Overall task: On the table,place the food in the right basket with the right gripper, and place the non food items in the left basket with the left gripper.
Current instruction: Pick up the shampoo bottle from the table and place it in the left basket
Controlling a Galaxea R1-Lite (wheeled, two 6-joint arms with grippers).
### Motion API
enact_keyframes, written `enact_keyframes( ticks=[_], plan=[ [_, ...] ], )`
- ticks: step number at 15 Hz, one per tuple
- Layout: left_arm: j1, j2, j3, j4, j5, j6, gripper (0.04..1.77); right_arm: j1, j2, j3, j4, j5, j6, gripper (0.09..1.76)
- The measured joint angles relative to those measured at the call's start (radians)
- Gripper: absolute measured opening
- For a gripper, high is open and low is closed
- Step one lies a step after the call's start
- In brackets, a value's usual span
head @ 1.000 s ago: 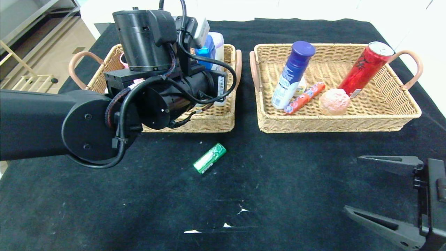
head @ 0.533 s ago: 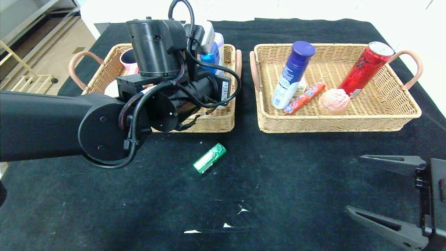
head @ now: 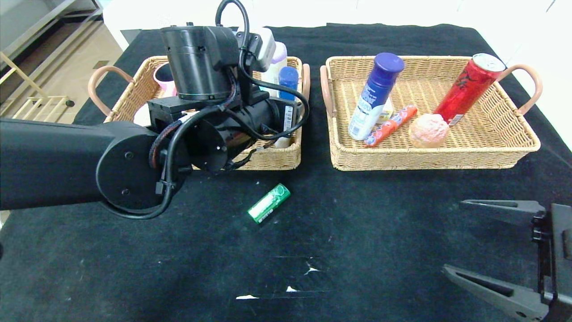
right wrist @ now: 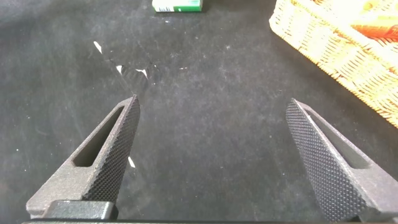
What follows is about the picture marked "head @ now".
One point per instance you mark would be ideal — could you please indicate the black table cloth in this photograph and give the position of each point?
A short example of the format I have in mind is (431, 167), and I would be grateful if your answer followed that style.
(402, 259)

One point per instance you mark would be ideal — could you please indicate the white bottle bright blue cap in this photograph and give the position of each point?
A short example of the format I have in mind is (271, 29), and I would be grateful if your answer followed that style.
(288, 82)

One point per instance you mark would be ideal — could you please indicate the purple lid cylinder container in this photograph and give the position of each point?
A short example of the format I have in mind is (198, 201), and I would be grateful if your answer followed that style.
(281, 53)

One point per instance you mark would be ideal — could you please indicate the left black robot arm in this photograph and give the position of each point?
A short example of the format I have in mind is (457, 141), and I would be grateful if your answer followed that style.
(53, 161)

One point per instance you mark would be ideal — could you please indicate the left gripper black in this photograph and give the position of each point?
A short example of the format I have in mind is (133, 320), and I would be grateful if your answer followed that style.
(288, 118)

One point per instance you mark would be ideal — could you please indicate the wicker basket holding household items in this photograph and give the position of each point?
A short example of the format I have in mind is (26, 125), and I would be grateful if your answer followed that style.
(286, 158)

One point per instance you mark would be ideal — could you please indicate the indigo capped drink bottle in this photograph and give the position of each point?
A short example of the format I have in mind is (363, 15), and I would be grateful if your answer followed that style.
(368, 112)

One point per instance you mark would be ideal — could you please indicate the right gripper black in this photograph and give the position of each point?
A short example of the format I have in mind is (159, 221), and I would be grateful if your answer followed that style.
(555, 255)

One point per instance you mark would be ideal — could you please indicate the tall red drink can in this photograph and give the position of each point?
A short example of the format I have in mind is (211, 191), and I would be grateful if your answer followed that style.
(464, 94)

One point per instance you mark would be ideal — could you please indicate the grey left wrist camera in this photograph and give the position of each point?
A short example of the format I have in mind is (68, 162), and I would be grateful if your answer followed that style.
(266, 49)

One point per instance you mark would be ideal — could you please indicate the pink round bun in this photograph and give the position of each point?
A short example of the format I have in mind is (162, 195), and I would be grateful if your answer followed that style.
(428, 130)

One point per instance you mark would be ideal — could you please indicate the wicker basket holding food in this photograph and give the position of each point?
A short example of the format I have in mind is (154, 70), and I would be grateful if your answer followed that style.
(491, 134)

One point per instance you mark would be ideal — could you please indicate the pink mug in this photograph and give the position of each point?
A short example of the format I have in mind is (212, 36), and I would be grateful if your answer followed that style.
(163, 80)

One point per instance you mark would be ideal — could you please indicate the orange sausage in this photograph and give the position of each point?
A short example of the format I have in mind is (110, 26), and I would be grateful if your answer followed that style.
(391, 126)

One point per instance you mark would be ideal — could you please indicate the small white milk carton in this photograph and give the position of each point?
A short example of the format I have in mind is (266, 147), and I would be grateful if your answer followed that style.
(386, 114)

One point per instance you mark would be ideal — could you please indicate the grey metal shelf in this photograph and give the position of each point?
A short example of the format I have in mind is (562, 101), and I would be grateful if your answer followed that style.
(44, 18)

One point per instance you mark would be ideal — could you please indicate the green gum tube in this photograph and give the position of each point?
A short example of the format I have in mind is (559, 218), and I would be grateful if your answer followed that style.
(268, 203)

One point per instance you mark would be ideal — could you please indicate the light wooden rack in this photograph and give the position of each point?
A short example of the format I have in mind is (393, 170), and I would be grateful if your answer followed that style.
(18, 107)

